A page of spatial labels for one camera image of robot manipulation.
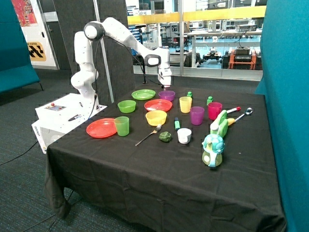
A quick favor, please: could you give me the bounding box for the metal spoon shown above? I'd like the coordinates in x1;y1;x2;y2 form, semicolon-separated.
235;107;253;122

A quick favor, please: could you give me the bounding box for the red capped marker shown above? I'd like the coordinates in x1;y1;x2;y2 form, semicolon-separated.
227;106;241;114

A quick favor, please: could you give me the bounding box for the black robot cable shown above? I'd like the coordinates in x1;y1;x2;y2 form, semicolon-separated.
88;36;162;120

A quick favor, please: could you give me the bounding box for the black tablecloth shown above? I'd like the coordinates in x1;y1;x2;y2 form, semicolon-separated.
44;89;287;232

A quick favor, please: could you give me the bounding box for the green white toy jug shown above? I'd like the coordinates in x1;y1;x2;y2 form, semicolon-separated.
210;110;228;138

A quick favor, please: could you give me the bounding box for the white cup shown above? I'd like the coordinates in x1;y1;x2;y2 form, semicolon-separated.
177;128;192;145

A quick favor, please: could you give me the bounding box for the yellow plastic cup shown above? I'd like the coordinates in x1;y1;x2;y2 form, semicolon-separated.
179;96;192;113

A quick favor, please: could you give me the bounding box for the yellow plastic bowl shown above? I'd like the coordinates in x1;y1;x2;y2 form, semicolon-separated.
145;110;167;126

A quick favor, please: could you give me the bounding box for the teal sofa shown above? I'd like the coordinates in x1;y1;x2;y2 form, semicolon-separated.
0;0;40;93

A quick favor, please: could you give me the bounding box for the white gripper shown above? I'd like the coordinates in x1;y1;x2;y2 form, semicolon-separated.
158;68;172;86

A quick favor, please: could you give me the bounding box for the black tripod stand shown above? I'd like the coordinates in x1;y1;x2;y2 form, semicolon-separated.
135;24;148;84

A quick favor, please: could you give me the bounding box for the yellow toy piece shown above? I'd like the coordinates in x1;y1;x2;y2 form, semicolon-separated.
227;118;235;126

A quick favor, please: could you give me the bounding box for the yellow black sign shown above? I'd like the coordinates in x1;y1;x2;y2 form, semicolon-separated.
27;42;46;62

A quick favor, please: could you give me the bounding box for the teal partition wall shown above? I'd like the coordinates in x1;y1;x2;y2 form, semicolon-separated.
256;0;309;232

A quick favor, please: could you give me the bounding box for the green highlighter marker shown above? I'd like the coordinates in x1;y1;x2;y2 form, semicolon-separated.
174;117;181;131

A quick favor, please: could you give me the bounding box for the green block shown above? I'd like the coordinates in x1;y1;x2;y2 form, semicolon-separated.
187;91;193;99
207;96;213;105

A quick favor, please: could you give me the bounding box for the green block right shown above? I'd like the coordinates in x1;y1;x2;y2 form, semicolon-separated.
207;96;213;105

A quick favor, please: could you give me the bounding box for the purple plastic bowl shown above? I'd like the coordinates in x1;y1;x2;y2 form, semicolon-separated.
158;90;176;102

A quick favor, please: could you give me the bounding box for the green block left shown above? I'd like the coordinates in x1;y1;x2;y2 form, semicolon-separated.
187;91;193;99

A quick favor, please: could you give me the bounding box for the purple plastic cup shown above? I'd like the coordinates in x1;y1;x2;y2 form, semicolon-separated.
190;106;205;126

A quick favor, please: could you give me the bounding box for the magenta plastic cup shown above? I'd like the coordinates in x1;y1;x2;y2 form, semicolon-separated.
208;102;222;120

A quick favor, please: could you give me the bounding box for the red poster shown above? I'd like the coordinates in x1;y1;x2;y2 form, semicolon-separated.
11;0;38;27

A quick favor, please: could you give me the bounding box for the green plastic bowl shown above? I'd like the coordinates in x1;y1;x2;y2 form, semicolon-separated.
117;100;136;114

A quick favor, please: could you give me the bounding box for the green plastic plate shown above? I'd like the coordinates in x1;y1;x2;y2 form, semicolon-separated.
131;89;156;101

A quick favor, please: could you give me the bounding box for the metal fork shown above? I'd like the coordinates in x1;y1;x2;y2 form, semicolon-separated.
135;124;162;146

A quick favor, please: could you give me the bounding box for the green toy pepper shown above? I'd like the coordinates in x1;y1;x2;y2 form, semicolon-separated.
158;131;172;143

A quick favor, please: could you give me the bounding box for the red plate front left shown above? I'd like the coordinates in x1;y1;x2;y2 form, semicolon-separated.
86;118;117;138

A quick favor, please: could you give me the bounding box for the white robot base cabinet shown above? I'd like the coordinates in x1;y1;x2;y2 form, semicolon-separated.
31;93;107;154

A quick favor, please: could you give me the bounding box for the red plate centre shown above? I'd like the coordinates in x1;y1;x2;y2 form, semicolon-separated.
144;99;173;112

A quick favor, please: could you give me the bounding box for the red plate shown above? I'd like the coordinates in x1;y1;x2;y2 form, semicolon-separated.
144;99;173;112
86;118;117;138

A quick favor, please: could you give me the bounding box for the green plastic cup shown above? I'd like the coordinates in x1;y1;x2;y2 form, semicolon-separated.
114;116;129;137

